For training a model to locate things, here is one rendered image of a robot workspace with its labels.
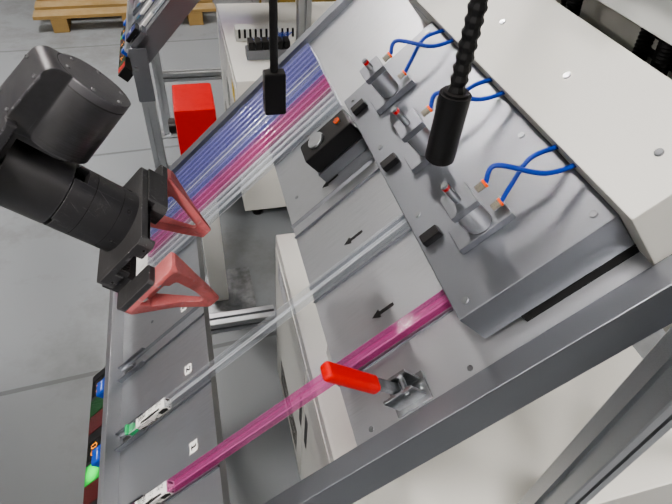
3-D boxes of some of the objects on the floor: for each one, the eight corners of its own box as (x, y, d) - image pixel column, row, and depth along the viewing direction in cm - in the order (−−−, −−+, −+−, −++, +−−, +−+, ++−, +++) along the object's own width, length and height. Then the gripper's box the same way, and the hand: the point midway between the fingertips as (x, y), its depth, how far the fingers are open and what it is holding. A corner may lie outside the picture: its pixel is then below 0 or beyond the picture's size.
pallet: (205, -14, 404) (204, -28, 397) (218, 26, 352) (216, 10, 344) (44, -10, 376) (40, -26, 369) (32, 34, 323) (26, 17, 316)
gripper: (47, 168, 48) (186, 237, 58) (22, 279, 39) (193, 339, 49) (88, 118, 46) (225, 199, 56) (71, 224, 36) (241, 299, 46)
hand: (204, 261), depth 52 cm, fingers open, 9 cm apart
